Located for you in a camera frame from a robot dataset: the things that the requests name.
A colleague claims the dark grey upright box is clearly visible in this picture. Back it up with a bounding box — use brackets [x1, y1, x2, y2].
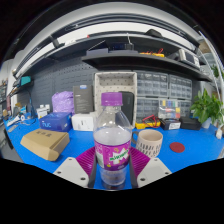
[72, 84, 95, 115]

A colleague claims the clear bottle with purple label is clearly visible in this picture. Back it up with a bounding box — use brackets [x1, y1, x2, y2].
[93, 92, 133, 191]

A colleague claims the black zip case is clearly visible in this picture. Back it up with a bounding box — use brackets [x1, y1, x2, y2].
[118, 91, 135, 125]

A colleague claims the white cardboard box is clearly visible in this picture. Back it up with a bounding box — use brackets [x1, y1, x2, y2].
[71, 112, 98, 132]

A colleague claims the blue cardboard box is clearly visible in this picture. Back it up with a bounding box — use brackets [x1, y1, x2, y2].
[39, 111, 73, 133]

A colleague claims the beige mug with dash pattern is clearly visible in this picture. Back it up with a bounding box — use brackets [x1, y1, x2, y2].
[132, 129, 164, 159]

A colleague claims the clear organizer with colourful parts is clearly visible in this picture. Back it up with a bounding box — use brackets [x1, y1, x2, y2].
[157, 98, 183, 120]

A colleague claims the dark shelf unit with equipment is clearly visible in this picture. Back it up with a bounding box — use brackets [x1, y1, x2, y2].
[13, 28, 214, 84]

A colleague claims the black box with white label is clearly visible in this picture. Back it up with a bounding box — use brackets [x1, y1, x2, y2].
[159, 117, 182, 131]

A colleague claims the brown cardboard box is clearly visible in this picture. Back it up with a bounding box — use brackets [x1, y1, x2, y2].
[19, 128, 71, 162]

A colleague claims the yellow multimeter with red leads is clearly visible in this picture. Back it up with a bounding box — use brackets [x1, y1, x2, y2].
[134, 114, 162, 130]

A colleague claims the green potted plant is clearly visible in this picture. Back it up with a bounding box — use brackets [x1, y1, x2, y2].
[189, 88, 224, 129]

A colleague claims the grey small-parts drawer cabinet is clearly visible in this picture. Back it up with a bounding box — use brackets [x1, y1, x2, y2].
[134, 70, 194, 120]

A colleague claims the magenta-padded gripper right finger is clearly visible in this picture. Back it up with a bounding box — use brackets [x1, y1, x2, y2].
[128, 146, 173, 190]

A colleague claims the plain black box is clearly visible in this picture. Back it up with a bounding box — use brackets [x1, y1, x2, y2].
[179, 116, 202, 131]

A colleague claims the white perforated tray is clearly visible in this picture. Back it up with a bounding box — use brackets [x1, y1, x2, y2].
[93, 71, 138, 128]

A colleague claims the purple plastic bag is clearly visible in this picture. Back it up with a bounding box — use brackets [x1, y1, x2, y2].
[51, 90, 75, 114]

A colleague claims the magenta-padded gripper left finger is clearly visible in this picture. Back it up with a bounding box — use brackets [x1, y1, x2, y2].
[53, 146, 98, 190]

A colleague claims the flat round red coaster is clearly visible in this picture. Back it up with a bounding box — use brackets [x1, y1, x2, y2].
[169, 141, 186, 154]

